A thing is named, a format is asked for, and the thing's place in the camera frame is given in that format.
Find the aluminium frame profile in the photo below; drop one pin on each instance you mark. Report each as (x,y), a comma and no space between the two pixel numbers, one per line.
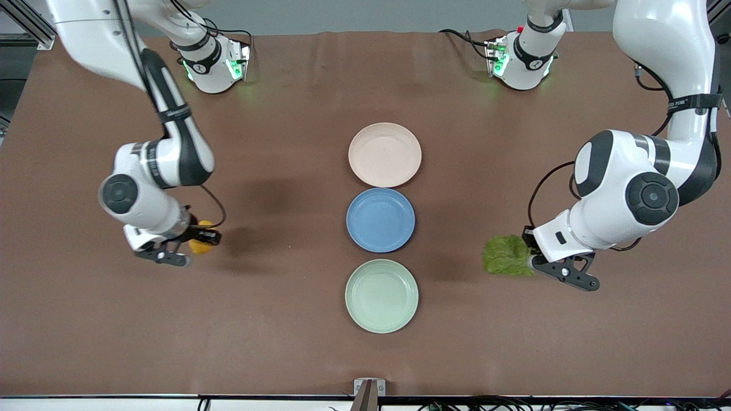
(28,28)
(724,37)

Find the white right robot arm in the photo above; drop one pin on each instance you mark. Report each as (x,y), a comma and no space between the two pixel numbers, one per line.
(171,160)

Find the green lettuce leaf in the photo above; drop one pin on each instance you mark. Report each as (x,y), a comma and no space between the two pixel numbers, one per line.
(505,257)

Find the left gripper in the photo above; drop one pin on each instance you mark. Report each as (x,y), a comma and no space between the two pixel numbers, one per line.
(528,236)

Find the brown table mat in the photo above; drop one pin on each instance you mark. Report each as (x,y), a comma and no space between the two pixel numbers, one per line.
(285,319)

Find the light green round plate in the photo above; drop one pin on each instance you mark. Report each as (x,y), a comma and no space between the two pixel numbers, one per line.
(381,297)

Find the yellow lemon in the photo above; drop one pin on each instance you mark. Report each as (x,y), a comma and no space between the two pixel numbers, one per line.
(200,246)

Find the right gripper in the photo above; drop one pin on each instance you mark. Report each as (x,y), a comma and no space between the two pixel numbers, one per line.
(197,234)

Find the blue round plate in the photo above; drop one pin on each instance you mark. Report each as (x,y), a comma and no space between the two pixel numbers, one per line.
(380,220)

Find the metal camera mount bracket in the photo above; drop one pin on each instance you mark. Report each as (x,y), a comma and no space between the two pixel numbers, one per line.
(369,388)

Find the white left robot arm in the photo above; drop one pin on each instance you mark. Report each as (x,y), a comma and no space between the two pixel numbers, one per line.
(639,188)

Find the beige round plate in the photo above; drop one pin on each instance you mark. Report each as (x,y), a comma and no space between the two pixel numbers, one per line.
(385,155)

